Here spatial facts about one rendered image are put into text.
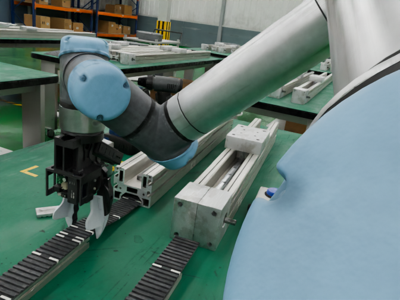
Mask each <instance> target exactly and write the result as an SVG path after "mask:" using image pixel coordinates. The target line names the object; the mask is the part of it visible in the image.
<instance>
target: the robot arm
mask: <svg viewBox="0 0 400 300"><path fill-rule="evenodd" d="M329 57H330V59H331V66H332V79H333V92H334V97H333V98H332V99H331V100H330V101H329V102H328V103H327V104H326V105H325V106H324V107H323V108H322V109H321V111H320V112H319V113H318V114H317V116H316V117H315V119H314V120H313V121H312V123H311V125H310V127H309V129H307V131H306V132H305V133H304V134H303V135H302V136H301V137H300V138H299V139H298V140H297V141H296V142H295V143H294V144H293V145H292V146H291V147H290V148H289V149H288V151H287V152H286V153H285V154H284V156H282V158H281V159H280V160H279V162H278V163H277V170H278V172H279V173H280V174H281V176H282V177H283V178H284V181H283V183H282V184H281V186H280V187H279V188H278V190H276V192H275V193H274V195H273V196H272V197H271V198H270V200H269V201H268V200H266V199H264V198H256V199H254V200H253V202H252V204H251V206H250V208H249V210H248V212H247V215H246V217H245V219H244V222H243V224H242V227H241V229H240V232H239V235H238V237H237V240H236V243H235V247H234V250H233V253H232V257H231V260H230V264H229V269H228V272H227V277H226V283H225V287H224V293H223V300H400V0H305V1H304V2H302V3H301V4H299V5H298V6H297V7H295V8H294V9H293V10H291V11H289V12H288V13H287V14H286V15H284V16H283V17H282V18H280V19H279V20H277V21H276V22H275V23H273V24H272V25H270V26H269V27H268V28H266V29H265V30H263V31H262V32H261V33H259V34H258V35H256V37H254V38H252V39H251V40H250V41H249V42H247V43H246V44H244V45H243V46H241V47H240V48H239V49H237V50H236V51H235V52H233V53H232V54H230V55H229V56H228V57H226V58H225V59H224V60H222V61H221V62H219V63H218V64H217V65H215V66H214V67H213V68H211V69H210V70H208V71H207V72H206V73H204V74H203V75H202V76H200V77H199V78H197V79H196V80H195V81H193V82H192V83H191V84H189V85H188V86H186V87H185V88H184V89H182V90H181V91H180V92H178V93H177V94H175V95H174V96H173V97H171V98H170V99H169V100H168V101H165V103H163V104H162V105H160V104H158V103H157V102H156V101H155V100H153V99H152V98H151V97H150V96H148V95H147V94H146V93H145V92H144V91H143V90H141V89H140V88H139V87H138V86H136V85H135V84H134V83H133V82H132V81H131V80H129V79H128V78H127V77H126V76H125V75H124V73H123V72H122V71H121V70H120V69H119V68H118V67H117V66H115V65H114V64H112V63H110V62H109V60H110V56H109V44H108V42H107V41H105V40H103V39H99V38H95V37H87V36H73V35H68V36H64V37H63V38H62V39H61V45H60V53H59V59H60V104H59V127H60V128H61V134H60V135H58V136H54V165H51V166H49V167H47V168H46V196H48V195H50V194H52V193H54V192H57V194H58V195H59V196H61V197H63V199H62V203H61V204H60V205H59V207H58V208H57V209H56V210H55V211H54V213H53V215H52V218H53V219H54V220H57V219H60V218H64V217H65V220H66V222H67V225H68V227H70V225H73V223H76V221H77V219H78V218H77V212H78V210H79V206H82V205H83V204H85V203H86V204H87V203H88V202H89V201H90V214H89V216H88V218H87V219H86V222H85V228H86V230H92V229H95V237H96V239H98V238H99V237H100V235H101V234H102V232H103V231H104V229H105V226H106V223H107V220H108V216H109V213H110V211H111V207H112V204H113V198H114V192H113V187H112V185H111V178H110V177H108V174H107V172H108V169H107V168H106V166H105V164H110V165H114V164H117V165H120V164H121V160H122V158H123V153H121V152H120V151H119V150H118V149H116V148H114V147H112V146H109V145H108V144H106V143H105V142H103V141H102V140H103V139H104V129H105V127H108V128H109V129H110V130H112V131H113V132H114V133H116V134H118V135H119V136H121V137H122V138H123V139H125V140H126V141H128V142H129V143H131V144H132V145H133V146H135V147H136V148H137V149H139V150H140V151H142V152H143V153H144V154H146V155H147V157H148V158H149V159H150V160H152V161H154V162H156V163H158V164H159V165H162V166H163V167H165V168H167V169H169V170H177V169H180V168H182V167H184V166H185V165H186V164H187V163H188V161H189V160H190V159H192V158H193V156H194V155H195V153H196V150H197V149H198V139H199V138H201V137H203V136H204V135H205V134H207V133H209V132H210V131H212V130H214V129H215V128H217V127H218V126H220V125H222V124H223V123H225V122H226V121H228V120H230V119H231V118H233V117H234V116H236V115H238V114H239V113H241V112H242V111H244V110H246V109H247V108H249V107H250V106H252V105H254V104H255V103H257V102H258V101H260V100H262V99H263V98H265V97H266V96H268V95H269V94H271V93H273V92H274V91H276V90H278V89H279V88H281V87H282V86H284V85H286V84H287V83H289V82H291V81H292V80H293V79H295V78H297V77H298V76H300V75H302V74H303V73H305V72H306V71H308V70H310V69H311V68H313V67H315V66H316V65H318V64H319V63H321V62H323V61H324V60H326V59H328V58H329ZM56 173H57V184H56ZM51 174H54V185H53V187H50V188H49V175H51ZM96 191H97V194H96ZM94 194H96V195H94Z"/></svg>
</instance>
